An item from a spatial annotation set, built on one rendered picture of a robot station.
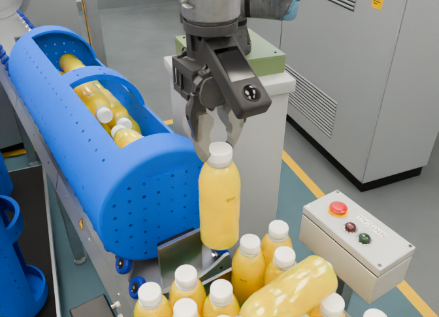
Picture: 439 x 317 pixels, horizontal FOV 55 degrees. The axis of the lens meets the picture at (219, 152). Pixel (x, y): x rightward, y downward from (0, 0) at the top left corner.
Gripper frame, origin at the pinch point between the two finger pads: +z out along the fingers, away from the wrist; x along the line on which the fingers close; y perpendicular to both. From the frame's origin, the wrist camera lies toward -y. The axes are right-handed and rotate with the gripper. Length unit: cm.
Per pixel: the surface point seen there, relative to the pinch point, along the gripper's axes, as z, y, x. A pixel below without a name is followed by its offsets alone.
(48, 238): 118, 124, 21
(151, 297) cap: 23.1, -1.7, 14.5
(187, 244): 29.5, 10.6, 1.1
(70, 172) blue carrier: 19.5, 34.5, 16.4
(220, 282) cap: 23.1, -5.3, 3.2
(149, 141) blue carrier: 9.0, 21.2, 2.6
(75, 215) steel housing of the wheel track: 45, 50, 16
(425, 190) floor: 133, 55, -187
